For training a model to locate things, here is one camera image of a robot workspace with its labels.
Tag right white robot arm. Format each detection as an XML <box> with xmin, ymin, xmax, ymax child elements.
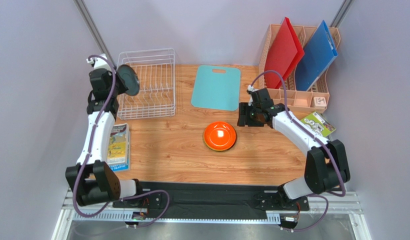
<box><xmin>237</xmin><ymin>86</ymin><xmax>351</xmax><ymax>201</ymax></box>

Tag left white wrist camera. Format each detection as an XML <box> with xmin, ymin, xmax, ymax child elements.
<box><xmin>86</xmin><ymin>57</ymin><xmax>112</xmax><ymax>72</ymax></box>

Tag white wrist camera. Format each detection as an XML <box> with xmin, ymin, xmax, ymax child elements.
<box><xmin>86</xmin><ymin>57</ymin><xmax>112</xmax><ymax>72</ymax></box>
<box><xmin>247</xmin><ymin>85</ymin><xmax>257</xmax><ymax>95</ymax></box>

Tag lime green plate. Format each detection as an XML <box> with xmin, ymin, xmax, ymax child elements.
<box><xmin>208</xmin><ymin>147</ymin><xmax>232</xmax><ymax>152</ymax></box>

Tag teal cutting board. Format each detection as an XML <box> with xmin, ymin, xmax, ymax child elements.
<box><xmin>190</xmin><ymin>65</ymin><xmax>241</xmax><ymax>111</ymax></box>

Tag orange plate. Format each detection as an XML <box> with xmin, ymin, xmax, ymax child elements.
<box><xmin>202</xmin><ymin>121</ymin><xmax>237</xmax><ymax>149</ymax></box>

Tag blue folder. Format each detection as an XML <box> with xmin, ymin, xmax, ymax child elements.
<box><xmin>294</xmin><ymin>20</ymin><xmax>338</xmax><ymax>91</ymax></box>

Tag green leaflet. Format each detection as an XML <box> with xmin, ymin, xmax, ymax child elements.
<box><xmin>300</xmin><ymin>111</ymin><xmax>336</xmax><ymax>137</ymax></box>

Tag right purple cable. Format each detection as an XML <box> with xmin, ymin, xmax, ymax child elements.
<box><xmin>250</xmin><ymin>69</ymin><xmax>347</xmax><ymax>233</ymax></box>

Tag red folder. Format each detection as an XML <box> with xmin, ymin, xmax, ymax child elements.
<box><xmin>264</xmin><ymin>17</ymin><xmax>305</xmax><ymax>81</ymax></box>

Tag dark grey plate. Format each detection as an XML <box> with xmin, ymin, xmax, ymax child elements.
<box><xmin>117</xmin><ymin>64</ymin><xmax>140</xmax><ymax>96</ymax></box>

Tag illustrated book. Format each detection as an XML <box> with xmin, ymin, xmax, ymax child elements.
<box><xmin>106</xmin><ymin>123</ymin><xmax>131</xmax><ymax>172</ymax></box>

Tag black base mat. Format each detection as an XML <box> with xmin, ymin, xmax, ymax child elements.
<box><xmin>111</xmin><ymin>180</ymin><xmax>310</xmax><ymax>220</ymax></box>

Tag aluminium frame rail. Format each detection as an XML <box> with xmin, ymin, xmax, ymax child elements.
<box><xmin>52</xmin><ymin>182</ymin><xmax>371</xmax><ymax>240</ymax></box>

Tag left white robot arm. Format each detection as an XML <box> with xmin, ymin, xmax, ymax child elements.
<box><xmin>65</xmin><ymin>65</ymin><xmax>141</xmax><ymax>206</ymax></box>

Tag white wire dish rack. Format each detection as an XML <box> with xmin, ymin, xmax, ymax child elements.
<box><xmin>117</xmin><ymin>48</ymin><xmax>176</xmax><ymax>121</ymax></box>

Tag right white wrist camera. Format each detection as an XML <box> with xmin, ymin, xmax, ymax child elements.
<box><xmin>247</xmin><ymin>85</ymin><xmax>257</xmax><ymax>95</ymax></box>

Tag small white cube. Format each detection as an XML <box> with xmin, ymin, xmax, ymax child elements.
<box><xmin>312</xmin><ymin>96</ymin><xmax>327</xmax><ymax>108</ymax></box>

